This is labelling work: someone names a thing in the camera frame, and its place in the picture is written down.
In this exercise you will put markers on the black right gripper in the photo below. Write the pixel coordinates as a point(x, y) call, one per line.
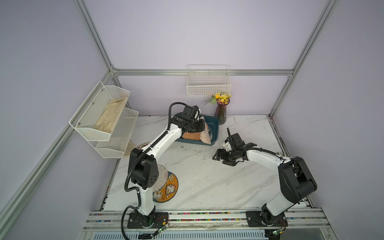
point(220, 157)

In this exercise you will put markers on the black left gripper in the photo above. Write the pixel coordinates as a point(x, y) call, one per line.
point(201, 127)

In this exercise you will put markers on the orange round coaster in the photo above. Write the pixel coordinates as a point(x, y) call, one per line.
point(192, 136)

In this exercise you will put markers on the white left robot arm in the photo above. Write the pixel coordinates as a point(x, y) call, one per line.
point(143, 170)

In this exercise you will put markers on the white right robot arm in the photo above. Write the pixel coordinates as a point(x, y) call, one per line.
point(295, 178)

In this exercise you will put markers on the teal storage box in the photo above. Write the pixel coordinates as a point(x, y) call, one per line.
point(213, 127)

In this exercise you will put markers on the glass vase with flowers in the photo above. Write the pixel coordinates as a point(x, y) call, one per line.
point(221, 100)

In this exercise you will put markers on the red rose round coaster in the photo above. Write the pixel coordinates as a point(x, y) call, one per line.
point(142, 145)

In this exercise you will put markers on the white butterfly pale coaster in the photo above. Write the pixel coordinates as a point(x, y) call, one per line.
point(162, 178)

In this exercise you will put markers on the beige cloth on table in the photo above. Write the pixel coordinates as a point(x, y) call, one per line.
point(129, 149)

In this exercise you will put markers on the yellow cat round coaster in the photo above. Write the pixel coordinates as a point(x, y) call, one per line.
point(168, 190)

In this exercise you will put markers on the beige cloth in shelf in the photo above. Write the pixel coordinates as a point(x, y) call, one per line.
point(107, 121)

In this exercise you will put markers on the white two-tier mesh shelf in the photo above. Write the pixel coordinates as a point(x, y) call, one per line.
point(109, 146)

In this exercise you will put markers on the white wire wall basket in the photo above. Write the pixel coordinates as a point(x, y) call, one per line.
point(208, 80)

